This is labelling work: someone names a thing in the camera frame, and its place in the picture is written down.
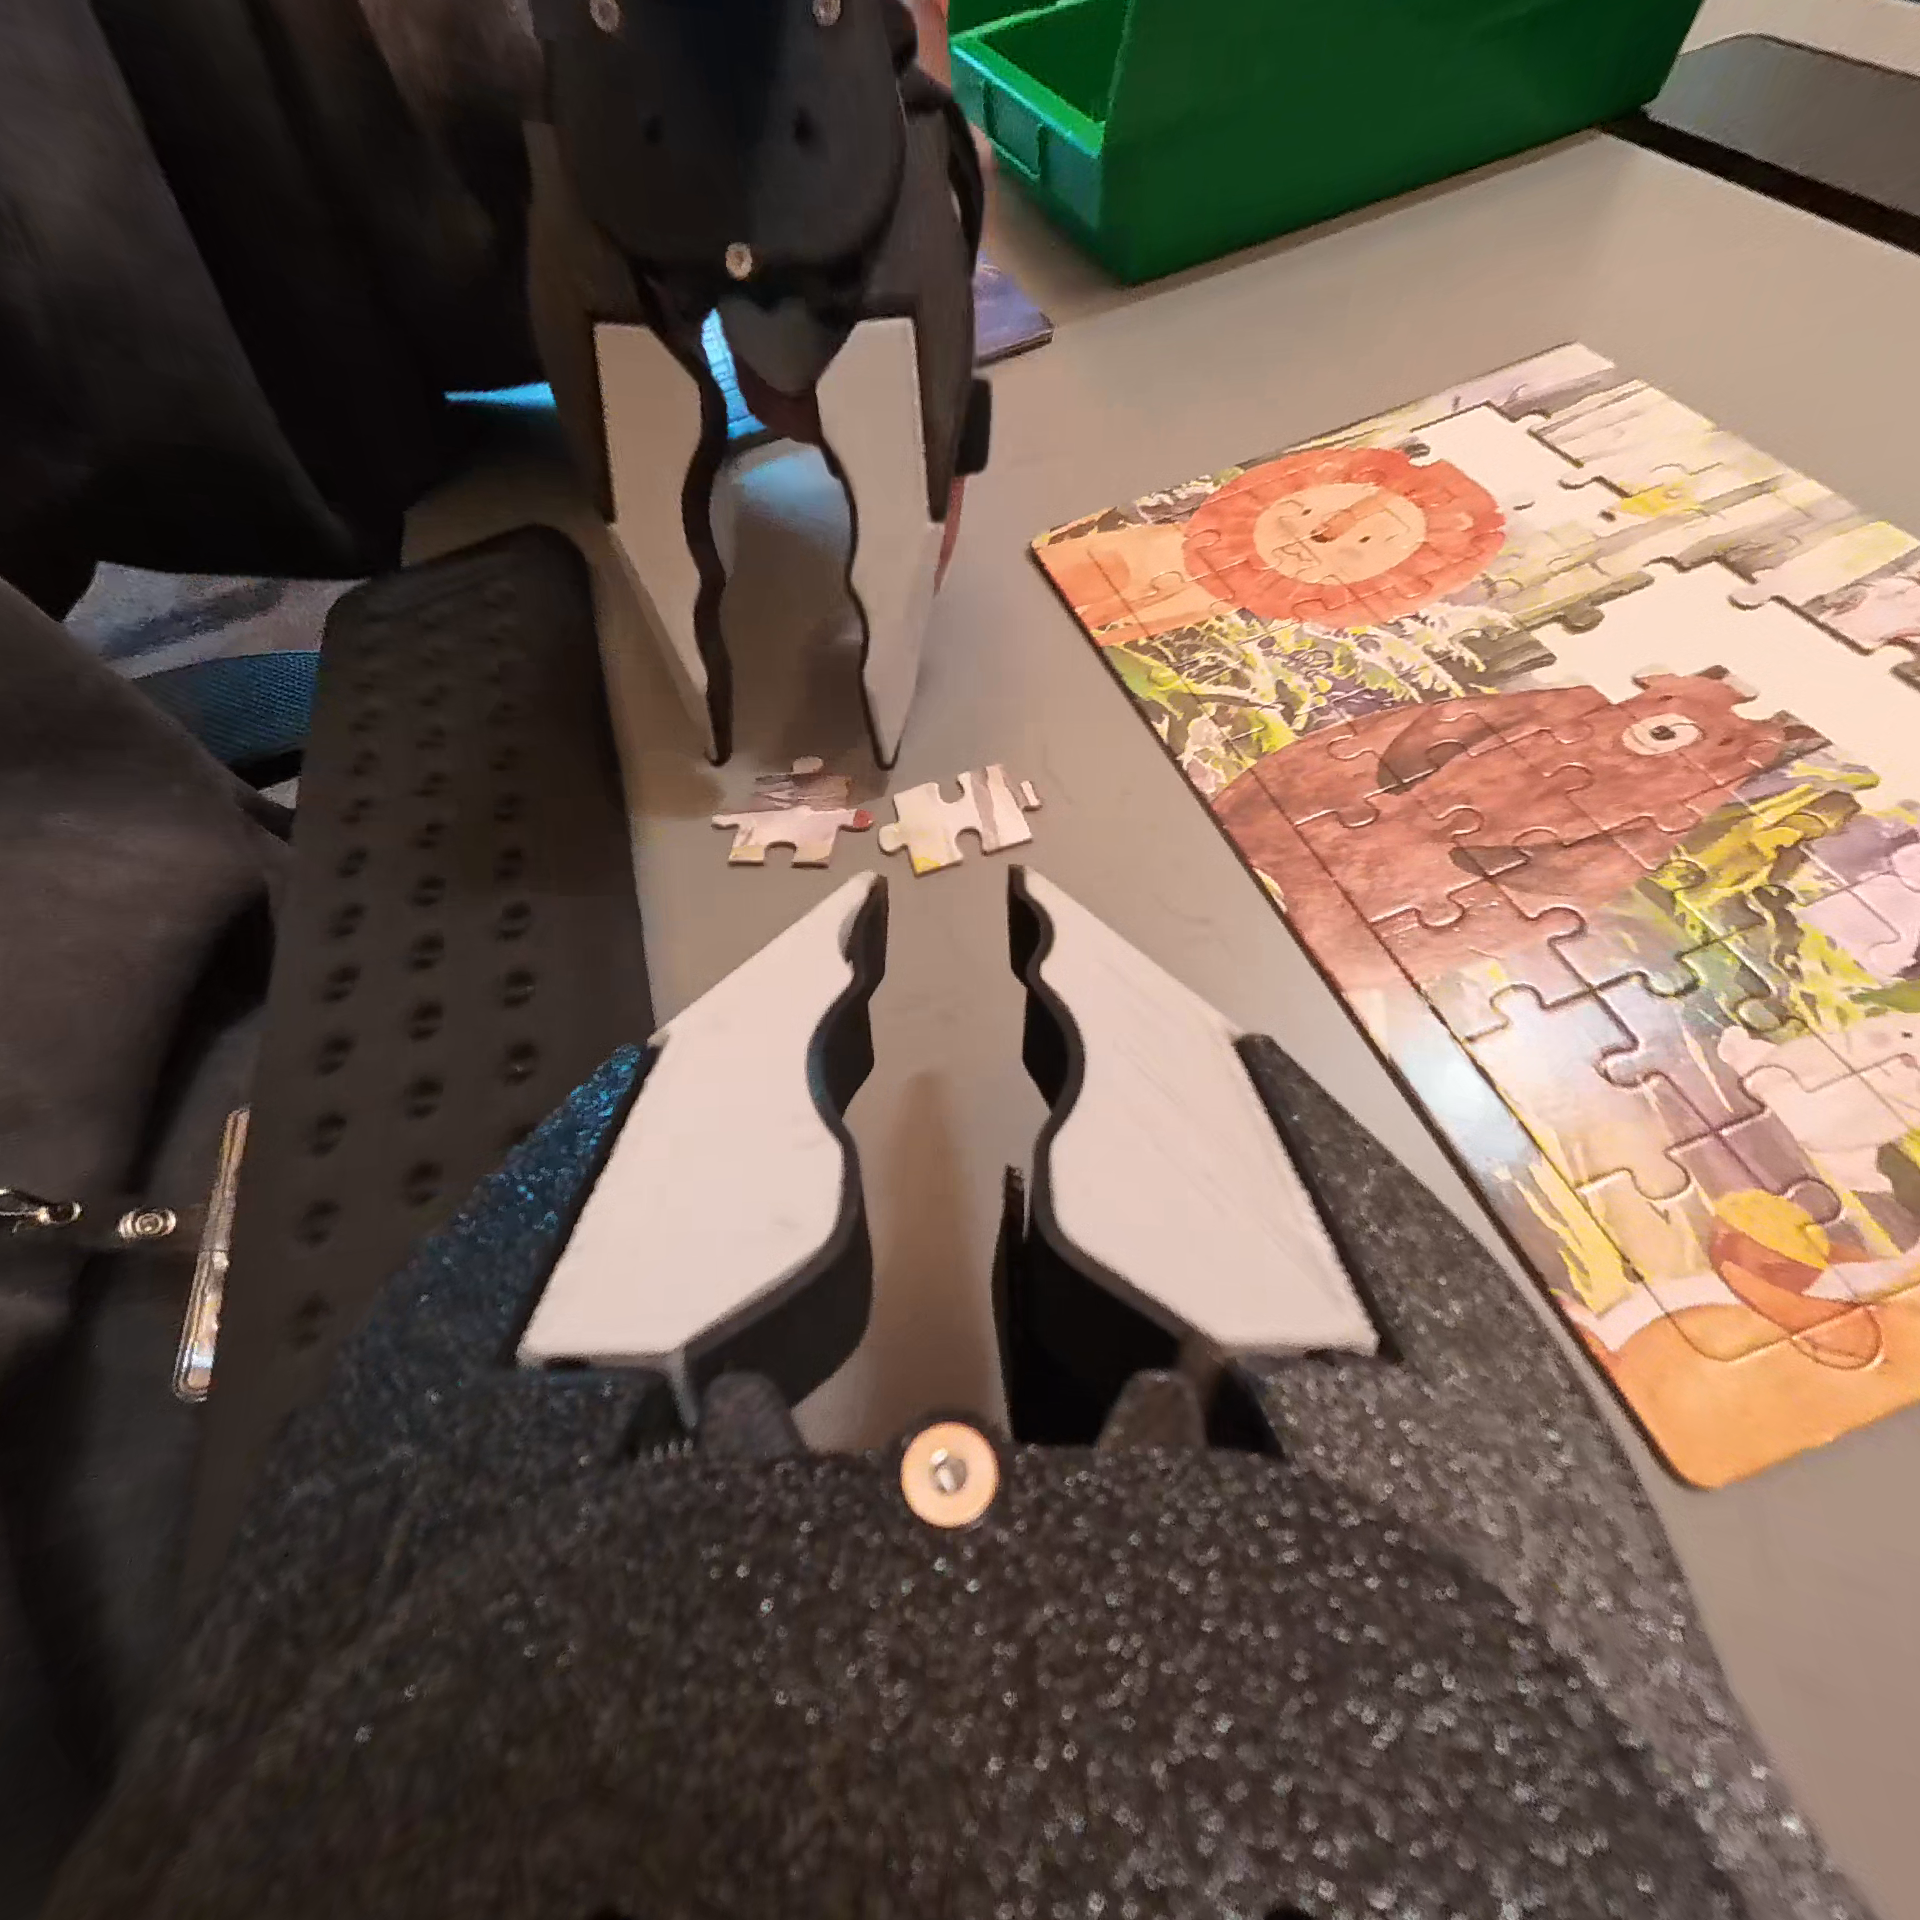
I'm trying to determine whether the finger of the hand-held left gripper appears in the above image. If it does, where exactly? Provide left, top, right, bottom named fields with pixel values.
left=591, top=318, right=738, bottom=768
left=815, top=318, right=941, bottom=769

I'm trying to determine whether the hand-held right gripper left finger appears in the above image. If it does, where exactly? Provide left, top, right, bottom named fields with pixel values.
left=514, top=871, right=890, bottom=1374

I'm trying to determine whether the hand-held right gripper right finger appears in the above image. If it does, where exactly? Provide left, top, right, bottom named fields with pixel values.
left=1009, top=864, right=1380, bottom=1364

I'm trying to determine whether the large white grey puzzle piece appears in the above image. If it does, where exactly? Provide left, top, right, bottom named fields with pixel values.
left=877, top=764, right=1042, bottom=878

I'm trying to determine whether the white puzzle piece red knob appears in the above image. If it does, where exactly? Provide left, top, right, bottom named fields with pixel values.
left=711, top=755, right=874, bottom=868

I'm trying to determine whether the forest animal jigsaw puzzle board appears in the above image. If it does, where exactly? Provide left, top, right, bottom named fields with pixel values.
left=1030, top=342, right=1920, bottom=1492

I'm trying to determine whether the person's left forearm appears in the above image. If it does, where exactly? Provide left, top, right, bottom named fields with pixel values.
left=0, top=0, right=548, bottom=621

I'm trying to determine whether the grey desk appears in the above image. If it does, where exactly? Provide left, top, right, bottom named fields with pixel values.
left=406, top=0, right=1920, bottom=1920

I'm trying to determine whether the dark grey desk flap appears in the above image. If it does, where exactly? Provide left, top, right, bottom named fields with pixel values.
left=1642, top=31, right=1920, bottom=258

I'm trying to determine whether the light blue board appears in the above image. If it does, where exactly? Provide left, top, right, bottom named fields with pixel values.
left=439, top=258, right=1055, bottom=449

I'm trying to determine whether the dark perforated panel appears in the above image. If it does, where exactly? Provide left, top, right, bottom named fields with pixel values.
left=180, top=525, right=653, bottom=1576

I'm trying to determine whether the green plastic bin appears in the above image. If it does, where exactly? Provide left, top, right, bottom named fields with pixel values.
left=946, top=0, right=1703, bottom=287

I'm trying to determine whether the person's dark jacket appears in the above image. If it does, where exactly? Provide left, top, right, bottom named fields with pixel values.
left=0, top=579, right=300, bottom=1920

